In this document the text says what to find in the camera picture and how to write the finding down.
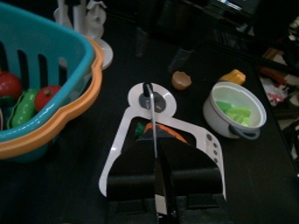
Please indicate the green toy lettuce pieces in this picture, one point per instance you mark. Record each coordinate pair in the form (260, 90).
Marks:
(235, 112)

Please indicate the yellow toy food piece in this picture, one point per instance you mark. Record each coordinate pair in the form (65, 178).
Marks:
(233, 77)

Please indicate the orange toy carrot piece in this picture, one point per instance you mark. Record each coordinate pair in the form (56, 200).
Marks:
(169, 131)

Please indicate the red toy apple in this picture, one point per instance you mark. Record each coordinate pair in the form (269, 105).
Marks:
(45, 95)

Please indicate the brown toy eggshell half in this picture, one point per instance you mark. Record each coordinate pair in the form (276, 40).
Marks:
(181, 80)

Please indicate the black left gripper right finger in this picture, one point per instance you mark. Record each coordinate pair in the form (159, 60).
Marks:
(193, 180)

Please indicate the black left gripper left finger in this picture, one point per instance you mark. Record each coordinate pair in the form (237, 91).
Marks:
(129, 180)

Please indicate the small green toy piece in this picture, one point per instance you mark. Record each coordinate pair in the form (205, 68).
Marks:
(139, 129)

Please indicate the white utensil stand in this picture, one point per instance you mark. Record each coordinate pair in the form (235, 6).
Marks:
(77, 17)

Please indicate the white toy cooktop with knob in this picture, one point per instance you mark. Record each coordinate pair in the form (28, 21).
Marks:
(120, 137)

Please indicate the white toy utensil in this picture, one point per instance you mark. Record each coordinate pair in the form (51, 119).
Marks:
(95, 19)

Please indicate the red toy tomato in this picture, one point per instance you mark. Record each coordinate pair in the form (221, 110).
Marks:
(8, 85)

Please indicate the green toy pepper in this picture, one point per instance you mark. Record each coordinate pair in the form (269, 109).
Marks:
(23, 110)

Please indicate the red and white clutter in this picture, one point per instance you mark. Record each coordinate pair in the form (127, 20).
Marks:
(273, 84)

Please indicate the dark grey toy cup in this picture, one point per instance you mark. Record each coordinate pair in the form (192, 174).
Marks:
(179, 59)

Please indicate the teal basket with orange rim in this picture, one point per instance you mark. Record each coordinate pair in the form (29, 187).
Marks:
(73, 58)

